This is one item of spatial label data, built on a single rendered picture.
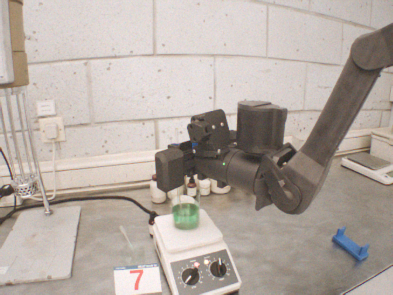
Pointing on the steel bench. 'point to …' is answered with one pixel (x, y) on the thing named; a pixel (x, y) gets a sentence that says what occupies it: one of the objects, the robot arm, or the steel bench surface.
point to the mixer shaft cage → (23, 181)
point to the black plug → (6, 190)
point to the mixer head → (12, 49)
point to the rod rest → (361, 253)
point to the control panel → (206, 284)
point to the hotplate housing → (165, 257)
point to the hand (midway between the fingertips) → (182, 150)
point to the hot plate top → (195, 239)
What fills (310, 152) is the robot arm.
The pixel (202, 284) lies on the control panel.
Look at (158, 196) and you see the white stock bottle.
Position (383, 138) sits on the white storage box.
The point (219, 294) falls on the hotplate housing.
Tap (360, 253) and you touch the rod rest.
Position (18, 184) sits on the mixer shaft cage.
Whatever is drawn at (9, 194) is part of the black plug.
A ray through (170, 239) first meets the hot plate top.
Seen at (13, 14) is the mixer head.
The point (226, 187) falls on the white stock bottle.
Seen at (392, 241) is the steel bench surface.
